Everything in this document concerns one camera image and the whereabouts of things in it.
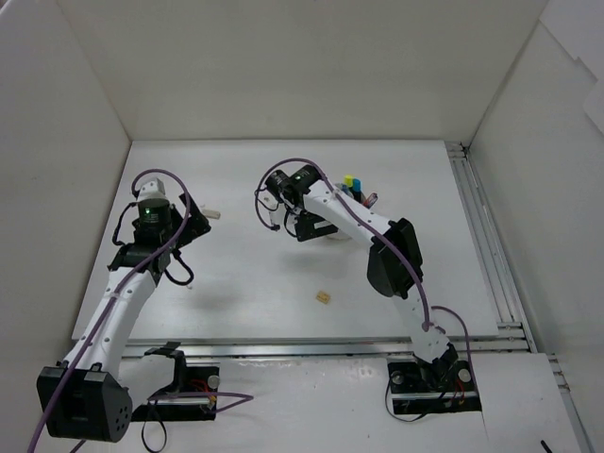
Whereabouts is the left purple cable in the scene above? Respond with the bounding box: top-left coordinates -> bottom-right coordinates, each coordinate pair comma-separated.
25,168 -> 255,453

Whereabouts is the yellow cap black highlighter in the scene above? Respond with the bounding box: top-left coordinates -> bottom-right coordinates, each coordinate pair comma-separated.
344,175 -> 354,192

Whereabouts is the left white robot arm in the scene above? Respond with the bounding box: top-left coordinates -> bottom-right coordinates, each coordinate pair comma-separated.
36,191 -> 211,443

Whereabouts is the aluminium frame rail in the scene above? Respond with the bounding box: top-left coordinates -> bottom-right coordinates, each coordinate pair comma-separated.
70,335 -> 537,364
445,142 -> 594,452

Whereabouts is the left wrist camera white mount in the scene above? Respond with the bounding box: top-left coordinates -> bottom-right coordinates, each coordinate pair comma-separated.
136,177 -> 167,203

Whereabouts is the white round divided organizer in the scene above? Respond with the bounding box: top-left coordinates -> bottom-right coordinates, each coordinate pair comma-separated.
324,182 -> 373,248

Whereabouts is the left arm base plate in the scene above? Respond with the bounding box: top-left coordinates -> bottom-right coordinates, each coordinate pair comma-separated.
132,364 -> 220,422

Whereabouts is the aluminium frame rail right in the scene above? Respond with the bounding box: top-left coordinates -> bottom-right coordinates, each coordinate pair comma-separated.
445,142 -> 594,452

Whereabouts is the beige eraser block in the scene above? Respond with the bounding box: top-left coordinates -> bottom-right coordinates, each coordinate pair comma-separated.
201,209 -> 221,220

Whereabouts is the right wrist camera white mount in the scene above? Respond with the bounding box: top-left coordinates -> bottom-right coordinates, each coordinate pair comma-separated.
269,206 -> 285,231

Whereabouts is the aluminium frame rail front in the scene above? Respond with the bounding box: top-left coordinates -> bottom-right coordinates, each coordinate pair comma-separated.
70,335 -> 537,364

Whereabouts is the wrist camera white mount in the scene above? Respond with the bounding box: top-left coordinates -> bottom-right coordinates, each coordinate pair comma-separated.
269,206 -> 285,231
136,177 -> 167,203

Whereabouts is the small wooden clip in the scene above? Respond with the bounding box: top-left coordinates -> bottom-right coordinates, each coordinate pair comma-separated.
316,292 -> 331,304

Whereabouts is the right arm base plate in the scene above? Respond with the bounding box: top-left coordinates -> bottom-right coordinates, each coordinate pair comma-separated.
385,360 -> 482,423

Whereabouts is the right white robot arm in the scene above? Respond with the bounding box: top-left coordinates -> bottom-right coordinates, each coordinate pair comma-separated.
254,158 -> 458,389

